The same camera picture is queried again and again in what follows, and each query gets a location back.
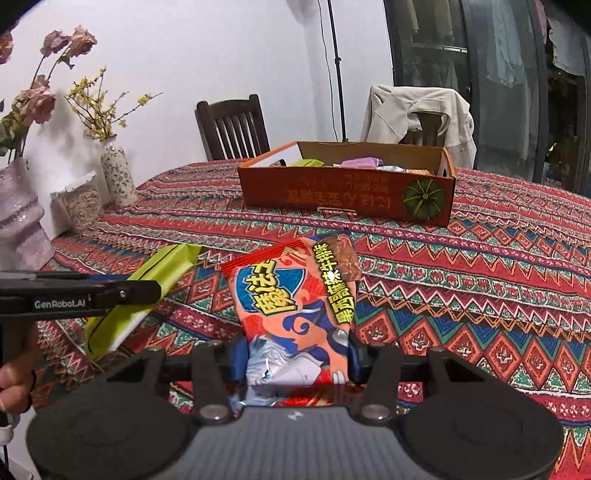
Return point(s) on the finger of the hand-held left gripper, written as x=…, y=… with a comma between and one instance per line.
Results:
x=141, y=293
x=46, y=278

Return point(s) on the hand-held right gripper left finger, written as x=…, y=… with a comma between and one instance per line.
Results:
x=239, y=364

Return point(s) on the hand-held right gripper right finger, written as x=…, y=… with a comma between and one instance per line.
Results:
x=358, y=364

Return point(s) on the lime green snack packet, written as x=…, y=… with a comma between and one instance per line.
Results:
x=307, y=162
x=166, y=263

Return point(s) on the red snack packet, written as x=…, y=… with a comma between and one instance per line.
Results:
x=295, y=314

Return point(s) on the orange cardboard box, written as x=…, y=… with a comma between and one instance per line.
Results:
x=341, y=194

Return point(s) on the person's left hand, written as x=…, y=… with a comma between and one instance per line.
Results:
x=16, y=387

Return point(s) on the large pink ceramic vase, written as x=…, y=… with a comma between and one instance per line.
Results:
x=21, y=217

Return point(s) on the glass jar with white lid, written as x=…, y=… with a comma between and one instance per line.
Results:
x=83, y=203

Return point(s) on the small floral ceramic vase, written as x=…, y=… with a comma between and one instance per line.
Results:
x=117, y=175

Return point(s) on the yellow flower sprigs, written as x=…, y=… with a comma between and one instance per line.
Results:
x=99, y=110

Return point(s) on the dried pink rose bouquet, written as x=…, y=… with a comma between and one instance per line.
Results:
x=39, y=99

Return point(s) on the dark wooden chair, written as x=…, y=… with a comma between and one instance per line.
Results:
x=233, y=129

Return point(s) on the silver orange cookie packet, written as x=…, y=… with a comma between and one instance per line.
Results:
x=421, y=172
x=392, y=169

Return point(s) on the purple snack packet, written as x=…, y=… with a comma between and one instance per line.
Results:
x=362, y=162

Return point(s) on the jacket-draped wooden chair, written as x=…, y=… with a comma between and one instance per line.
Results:
x=427, y=129

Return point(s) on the chair with beige jacket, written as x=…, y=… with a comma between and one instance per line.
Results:
x=388, y=110

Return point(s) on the black light stand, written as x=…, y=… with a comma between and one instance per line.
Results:
x=338, y=69

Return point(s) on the sliding glass door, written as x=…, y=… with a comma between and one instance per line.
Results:
x=438, y=55

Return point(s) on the pale blue hanging garment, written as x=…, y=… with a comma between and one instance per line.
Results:
x=505, y=46

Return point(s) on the white hanging garment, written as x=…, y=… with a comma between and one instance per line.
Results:
x=568, y=46

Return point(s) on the pink hanging garment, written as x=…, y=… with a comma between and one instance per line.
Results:
x=543, y=16

